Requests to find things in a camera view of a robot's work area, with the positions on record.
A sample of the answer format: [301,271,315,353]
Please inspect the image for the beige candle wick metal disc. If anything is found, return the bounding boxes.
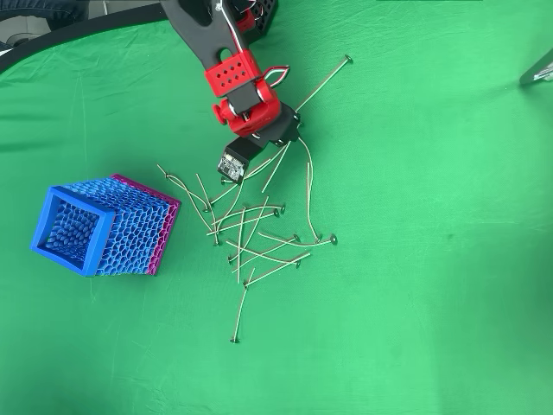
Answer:
[219,157,272,186]
[163,173,213,215]
[296,54,354,112]
[305,162,324,244]
[206,209,280,237]
[257,232,338,247]
[156,163,220,247]
[230,266,257,345]
[225,239,302,267]
[212,205,288,228]
[194,172,217,233]
[227,195,270,264]
[298,137,323,243]
[232,233,301,274]
[208,179,245,237]
[236,206,248,285]
[242,252,312,290]
[261,141,291,195]

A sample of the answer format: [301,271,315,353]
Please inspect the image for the blue magenta lattice basket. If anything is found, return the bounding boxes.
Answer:
[29,173,181,278]

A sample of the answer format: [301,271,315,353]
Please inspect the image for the dark blue jeans legs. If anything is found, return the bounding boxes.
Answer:
[0,0,90,23]

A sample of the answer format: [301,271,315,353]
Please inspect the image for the bent metal stand pole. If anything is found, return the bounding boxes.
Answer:
[519,48,553,86]

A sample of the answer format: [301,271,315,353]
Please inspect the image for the red white servo cable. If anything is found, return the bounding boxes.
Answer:
[258,64,290,90]

